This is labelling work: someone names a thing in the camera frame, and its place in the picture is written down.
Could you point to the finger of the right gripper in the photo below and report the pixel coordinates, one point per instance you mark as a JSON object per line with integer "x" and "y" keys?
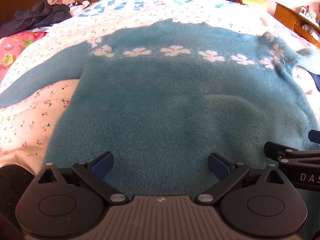
{"x": 290, "y": 156}
{"x": 314, "y": 136}

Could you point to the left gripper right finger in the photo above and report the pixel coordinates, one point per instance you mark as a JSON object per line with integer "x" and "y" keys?
{"x": 229, "y": 175}

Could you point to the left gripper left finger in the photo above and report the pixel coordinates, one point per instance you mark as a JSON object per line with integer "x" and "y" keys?
{"x": 92, "y": 175}

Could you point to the teal flower knit sweater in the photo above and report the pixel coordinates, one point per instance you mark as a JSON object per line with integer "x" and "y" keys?
{"x": 168, "y": 96}

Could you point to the wooden tv cabinet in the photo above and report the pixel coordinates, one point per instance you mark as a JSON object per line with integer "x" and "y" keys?
{"x": 295, "y": 22}

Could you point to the pink cartoon print pillow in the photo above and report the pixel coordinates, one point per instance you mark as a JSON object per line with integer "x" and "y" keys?
{"x": 12, "y": 46}

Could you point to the orange box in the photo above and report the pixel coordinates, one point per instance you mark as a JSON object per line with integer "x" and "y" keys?
{"x": 253, "y": 2}

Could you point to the dark navy jacket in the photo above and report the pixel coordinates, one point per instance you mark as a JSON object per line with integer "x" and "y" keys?
{"x": 41, "y": 14}

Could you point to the blue white checked quilt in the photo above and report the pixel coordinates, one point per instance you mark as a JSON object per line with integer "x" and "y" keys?
{"x": 107, "y": 6}

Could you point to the pink cup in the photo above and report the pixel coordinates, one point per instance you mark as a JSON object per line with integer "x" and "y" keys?
{"x": 57, "y": 1}

